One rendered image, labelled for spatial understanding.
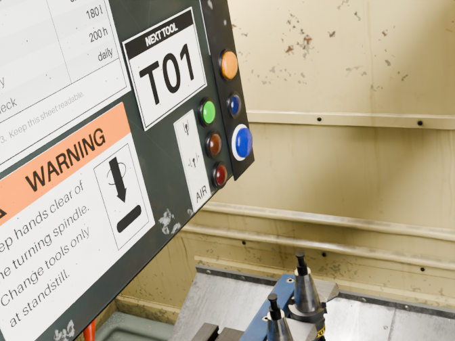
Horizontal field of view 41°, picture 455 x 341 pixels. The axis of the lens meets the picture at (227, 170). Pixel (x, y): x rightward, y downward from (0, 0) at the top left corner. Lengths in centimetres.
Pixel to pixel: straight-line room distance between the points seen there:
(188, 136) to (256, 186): 104
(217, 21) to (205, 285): 130
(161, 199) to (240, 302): 124
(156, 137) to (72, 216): 11
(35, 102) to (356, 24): 96
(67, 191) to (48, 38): 10
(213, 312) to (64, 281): 133
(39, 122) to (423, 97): 100
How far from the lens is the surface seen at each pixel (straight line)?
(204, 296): 177
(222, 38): 57
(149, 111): 47
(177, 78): 50
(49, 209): 40
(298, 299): 102
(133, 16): 46
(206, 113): 53
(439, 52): 126
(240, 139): 59
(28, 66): 38
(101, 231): 44
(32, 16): 39
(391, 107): 132
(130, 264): 47
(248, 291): 173
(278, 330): 93
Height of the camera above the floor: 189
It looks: 26 degrees down
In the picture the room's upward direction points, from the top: 11 degrees counter-clockwise
